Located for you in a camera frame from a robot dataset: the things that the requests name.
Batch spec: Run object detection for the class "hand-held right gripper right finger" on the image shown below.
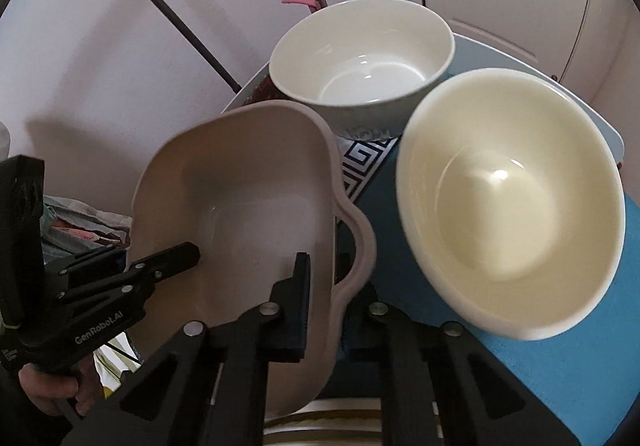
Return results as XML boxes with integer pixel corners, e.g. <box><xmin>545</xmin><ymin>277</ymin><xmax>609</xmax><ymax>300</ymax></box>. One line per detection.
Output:
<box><xmin>345</xmin><ymin>286</ymin><xmax>581</xmax><ymax>446</ymax></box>

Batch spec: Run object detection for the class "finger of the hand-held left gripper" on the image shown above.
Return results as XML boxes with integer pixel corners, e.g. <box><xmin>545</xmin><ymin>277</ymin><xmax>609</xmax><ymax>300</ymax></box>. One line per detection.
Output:
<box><xmin>57</xmin><ymin>241</ymin><xmax>201</xmax><ymax>303</ymax></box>
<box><xmin>47</xmin><ymin>245</ymin><xmax>129</xmax><ymax>277</ymax></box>

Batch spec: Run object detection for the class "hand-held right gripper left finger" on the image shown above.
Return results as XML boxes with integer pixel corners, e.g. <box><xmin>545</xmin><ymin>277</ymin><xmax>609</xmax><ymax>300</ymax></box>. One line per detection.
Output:
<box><xmin>65</xmin><ymin>251</ymin><xmax>311</xmax><ymax>446</ymax></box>

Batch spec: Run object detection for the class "beige handled baking dish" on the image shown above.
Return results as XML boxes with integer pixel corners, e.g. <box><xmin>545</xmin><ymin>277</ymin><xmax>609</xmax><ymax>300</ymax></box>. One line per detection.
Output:
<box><xmin>125</xmin><ymin>102</ymin><xmax>377</xmax><ymax>417</ymax></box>

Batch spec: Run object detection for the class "person's left hand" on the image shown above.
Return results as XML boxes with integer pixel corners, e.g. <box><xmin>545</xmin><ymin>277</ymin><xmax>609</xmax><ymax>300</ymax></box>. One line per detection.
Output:
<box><xmin>19</xmin><ymin>356</ymin><xmax>108</xmax><ymax>419</ymax></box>

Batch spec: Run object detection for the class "translucent plastic bag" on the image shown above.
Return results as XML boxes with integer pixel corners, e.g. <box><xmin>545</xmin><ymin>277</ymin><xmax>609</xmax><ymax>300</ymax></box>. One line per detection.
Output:
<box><xmin>40</xmin><ymin>196</ymin><xmax>133</xmax><ymax>267</ymax></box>

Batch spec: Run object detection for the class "blue tablecloth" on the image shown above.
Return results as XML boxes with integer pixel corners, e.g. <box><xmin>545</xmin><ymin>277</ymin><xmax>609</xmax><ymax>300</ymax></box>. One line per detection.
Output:
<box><xmin>335</xmin><ymin>136</ymin><xmax>640</xmax><ymax>446</ymax></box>

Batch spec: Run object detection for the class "cream ceramic bowl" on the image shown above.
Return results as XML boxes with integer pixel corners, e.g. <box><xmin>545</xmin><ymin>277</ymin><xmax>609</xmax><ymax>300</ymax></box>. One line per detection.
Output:
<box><xmin>395</xmin><ymin>68</ymin><xmax>627</xmax><ymax>342</ymax></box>

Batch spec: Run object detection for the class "black metal clothes rack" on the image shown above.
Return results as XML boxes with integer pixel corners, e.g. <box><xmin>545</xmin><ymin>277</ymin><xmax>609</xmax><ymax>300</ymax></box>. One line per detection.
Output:
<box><xmin>80</xmin><ymin>0</ymin><xmax>243</xmax><ymax>94</ymax></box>

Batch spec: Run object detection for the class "white ceramic bowl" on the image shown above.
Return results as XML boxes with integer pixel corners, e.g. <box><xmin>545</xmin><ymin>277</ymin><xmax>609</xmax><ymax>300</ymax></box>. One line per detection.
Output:
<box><xmin>269</xmin><ymin>0</ymin><xmax>456</xmax><ymax>141</ymax></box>

